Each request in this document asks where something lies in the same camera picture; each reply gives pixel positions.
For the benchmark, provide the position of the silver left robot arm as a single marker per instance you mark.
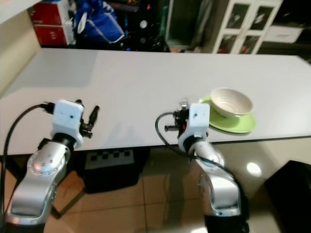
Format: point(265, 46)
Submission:
point(41, 179)

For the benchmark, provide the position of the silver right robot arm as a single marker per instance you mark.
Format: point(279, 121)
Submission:
point(221, 189)

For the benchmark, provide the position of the black box with checker pattern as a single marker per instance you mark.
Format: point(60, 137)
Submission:
point(107, 172)

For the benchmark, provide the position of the cream ceramic bowl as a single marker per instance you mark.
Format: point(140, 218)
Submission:
point(231, 102)

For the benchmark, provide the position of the green plate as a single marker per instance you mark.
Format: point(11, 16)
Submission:
point(238, 125)

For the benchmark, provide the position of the red cardboard box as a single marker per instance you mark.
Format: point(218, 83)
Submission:
point(53, 35)
point(51, 12)

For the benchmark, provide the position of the blue bag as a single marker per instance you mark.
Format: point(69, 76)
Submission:
point(102, 23)

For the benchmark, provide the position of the white glass door cabinet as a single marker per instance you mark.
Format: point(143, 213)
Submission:
point(257, 24)

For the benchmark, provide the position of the white storage box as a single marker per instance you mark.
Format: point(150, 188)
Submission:
point(283, 34)

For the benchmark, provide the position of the black chair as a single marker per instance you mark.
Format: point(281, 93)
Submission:
point(291, 199)

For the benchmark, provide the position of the white shelf board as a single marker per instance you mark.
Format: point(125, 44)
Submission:
point(14, 8)

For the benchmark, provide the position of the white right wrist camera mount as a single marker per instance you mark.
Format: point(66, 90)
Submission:
point(197, 119)

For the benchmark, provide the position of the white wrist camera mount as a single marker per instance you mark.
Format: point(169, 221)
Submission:
point(197, 119)
point(68, 116)

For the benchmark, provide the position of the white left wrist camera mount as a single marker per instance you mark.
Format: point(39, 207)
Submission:
point(68, 116)

